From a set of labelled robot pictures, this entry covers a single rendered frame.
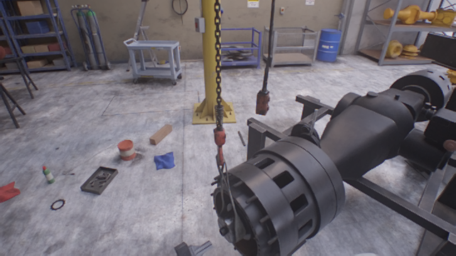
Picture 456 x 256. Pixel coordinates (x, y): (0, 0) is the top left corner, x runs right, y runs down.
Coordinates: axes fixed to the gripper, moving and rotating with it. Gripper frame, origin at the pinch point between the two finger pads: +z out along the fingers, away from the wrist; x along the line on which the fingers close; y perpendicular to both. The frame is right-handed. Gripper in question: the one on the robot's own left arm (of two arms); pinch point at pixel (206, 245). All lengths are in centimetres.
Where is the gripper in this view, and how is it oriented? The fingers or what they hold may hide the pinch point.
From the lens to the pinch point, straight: 115.7
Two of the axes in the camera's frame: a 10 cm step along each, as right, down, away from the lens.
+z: 8.2, -2.9, 5.0
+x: 4.0, 9.1, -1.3
